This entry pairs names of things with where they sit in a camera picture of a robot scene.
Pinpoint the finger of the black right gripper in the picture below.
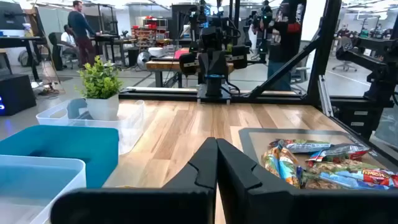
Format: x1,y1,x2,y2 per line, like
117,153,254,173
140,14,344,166
201,51,215,77
213,51,228,77

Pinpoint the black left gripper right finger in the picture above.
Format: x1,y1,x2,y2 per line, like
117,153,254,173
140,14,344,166
217,138,398,224

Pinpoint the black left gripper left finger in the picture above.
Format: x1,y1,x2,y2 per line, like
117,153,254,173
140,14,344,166
50,137,218,224

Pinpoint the light blue orange granola bar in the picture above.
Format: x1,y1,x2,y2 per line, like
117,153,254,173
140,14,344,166
261,146,282,178
277,147,302,189

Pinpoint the blue silver granola bar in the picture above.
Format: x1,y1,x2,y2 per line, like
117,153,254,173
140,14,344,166
269,138,333,154

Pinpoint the green snack bag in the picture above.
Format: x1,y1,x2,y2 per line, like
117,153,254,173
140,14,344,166
306,142,371,163

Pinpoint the red chocolate chip granola bar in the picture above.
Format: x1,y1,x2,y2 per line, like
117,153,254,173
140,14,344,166
306,158,398,187

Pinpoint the wooden workbench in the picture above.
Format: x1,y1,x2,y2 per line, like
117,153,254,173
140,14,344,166
145,59,234,88

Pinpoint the white fan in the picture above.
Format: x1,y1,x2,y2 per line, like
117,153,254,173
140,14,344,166
136,50,153,71

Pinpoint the red parts shelf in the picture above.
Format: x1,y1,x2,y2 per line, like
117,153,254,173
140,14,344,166
131,15,169,43

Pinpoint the person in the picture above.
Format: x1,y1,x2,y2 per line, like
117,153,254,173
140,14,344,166
266,0,308,91
60,24,80,62
67,0,101,68

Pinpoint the clear plastic bin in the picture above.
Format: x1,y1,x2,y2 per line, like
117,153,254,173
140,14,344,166
0,154,87,224
35,98,146,156

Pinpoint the tan baking mat grey border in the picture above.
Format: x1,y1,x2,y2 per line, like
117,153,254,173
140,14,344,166
238,127,398,190

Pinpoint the leafy green plant white pot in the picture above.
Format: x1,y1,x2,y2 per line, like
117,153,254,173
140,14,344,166
76,55,124,121

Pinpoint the teal plastic bin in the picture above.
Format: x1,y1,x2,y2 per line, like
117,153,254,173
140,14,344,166
0,124,120,189

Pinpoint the silver aluminium extrusion bar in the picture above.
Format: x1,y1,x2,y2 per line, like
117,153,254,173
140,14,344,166
317,74,334,118

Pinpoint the black equipment cabinet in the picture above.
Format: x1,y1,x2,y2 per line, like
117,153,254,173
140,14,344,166
330,98,379,141

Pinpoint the black office chair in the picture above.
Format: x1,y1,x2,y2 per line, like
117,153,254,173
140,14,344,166
331,36,358,73
48,32,78,71

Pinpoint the black desk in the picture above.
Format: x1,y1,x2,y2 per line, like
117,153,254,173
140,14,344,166
0,35,47,82

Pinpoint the black box blue light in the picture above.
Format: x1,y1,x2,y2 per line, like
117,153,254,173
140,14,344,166
0,73,37,116

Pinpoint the black monitor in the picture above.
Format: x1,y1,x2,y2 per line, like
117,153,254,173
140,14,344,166
0,1,26,31

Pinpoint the black aluminium table frame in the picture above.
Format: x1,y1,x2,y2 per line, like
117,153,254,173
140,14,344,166
119,0,398,175

